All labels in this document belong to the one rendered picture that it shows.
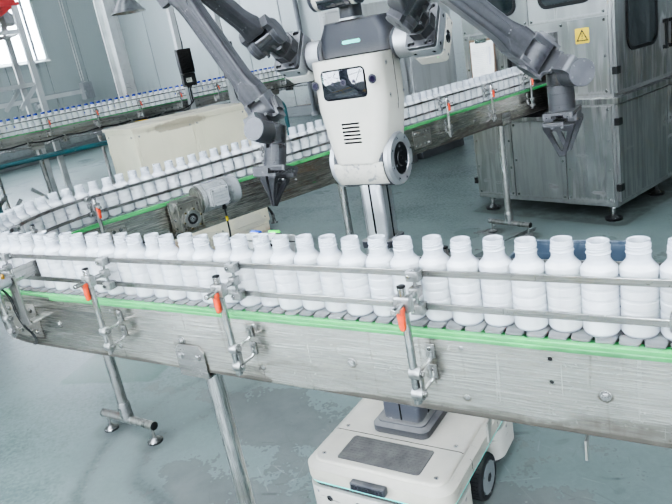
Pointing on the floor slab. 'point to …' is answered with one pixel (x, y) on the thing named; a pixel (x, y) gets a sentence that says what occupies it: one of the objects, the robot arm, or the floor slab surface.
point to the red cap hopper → (27, 87)
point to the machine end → (582, 32)
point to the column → (110, 27)
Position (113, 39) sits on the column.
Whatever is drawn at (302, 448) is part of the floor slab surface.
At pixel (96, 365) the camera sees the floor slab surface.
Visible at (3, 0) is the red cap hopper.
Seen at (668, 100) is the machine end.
